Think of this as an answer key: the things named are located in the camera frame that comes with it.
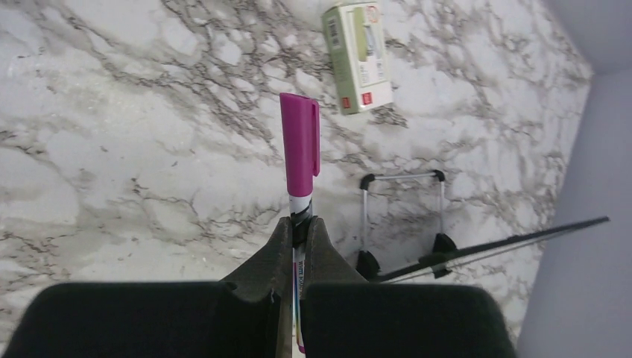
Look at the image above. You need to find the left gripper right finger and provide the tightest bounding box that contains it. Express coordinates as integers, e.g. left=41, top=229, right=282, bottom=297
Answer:
left=300, top=216, right=517, bottom=357

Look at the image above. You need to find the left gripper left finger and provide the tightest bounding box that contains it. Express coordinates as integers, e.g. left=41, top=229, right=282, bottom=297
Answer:
left=4, top=217, right=292, bottom=357

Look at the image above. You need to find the black-framed whiteboard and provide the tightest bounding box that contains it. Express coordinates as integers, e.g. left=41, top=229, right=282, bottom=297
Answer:
left=369, top=216, right=610, bottom=283

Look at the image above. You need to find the magenta capped whiteboard marker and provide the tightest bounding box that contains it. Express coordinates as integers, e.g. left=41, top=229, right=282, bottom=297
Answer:
left=279, top=92, right=320, bottom=354

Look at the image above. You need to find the small green white box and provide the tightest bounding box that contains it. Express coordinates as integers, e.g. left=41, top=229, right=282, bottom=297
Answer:
left=321, top=1, right=393, bottom=115

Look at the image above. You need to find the black wire whiteboard stand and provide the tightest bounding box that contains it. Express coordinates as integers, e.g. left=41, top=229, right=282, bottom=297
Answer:
left=355, top=169, right=458, bottom=283

